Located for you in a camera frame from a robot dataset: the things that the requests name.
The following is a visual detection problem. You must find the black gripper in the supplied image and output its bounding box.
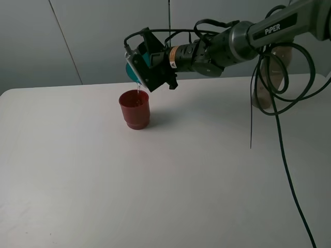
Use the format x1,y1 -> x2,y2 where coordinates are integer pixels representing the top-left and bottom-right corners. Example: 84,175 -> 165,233
141,27 -> 207,90

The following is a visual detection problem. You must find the teal translucent plastic cup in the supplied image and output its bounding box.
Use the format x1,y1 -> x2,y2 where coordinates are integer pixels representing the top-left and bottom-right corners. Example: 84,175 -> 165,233
125,44 -> 149,87

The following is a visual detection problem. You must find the smoky translucent water bottle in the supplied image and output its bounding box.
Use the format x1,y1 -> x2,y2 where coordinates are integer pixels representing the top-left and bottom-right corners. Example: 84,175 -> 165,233
252,46 -> 292,110

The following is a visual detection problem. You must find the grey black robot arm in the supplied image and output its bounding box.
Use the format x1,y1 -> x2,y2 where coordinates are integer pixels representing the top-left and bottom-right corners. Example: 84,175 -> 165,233
127,1 -> 330,91

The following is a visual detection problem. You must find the red plastic cup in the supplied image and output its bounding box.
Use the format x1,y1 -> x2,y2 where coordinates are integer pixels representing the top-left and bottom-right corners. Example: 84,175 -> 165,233
119,89 -> 151,130

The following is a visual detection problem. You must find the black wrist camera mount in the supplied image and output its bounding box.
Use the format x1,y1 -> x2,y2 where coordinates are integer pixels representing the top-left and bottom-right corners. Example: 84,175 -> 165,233
125,50 -> 169,92

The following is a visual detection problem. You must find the black camera cable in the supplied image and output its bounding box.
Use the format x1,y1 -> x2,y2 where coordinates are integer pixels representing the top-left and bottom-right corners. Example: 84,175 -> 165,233
123,5 -> 319,248

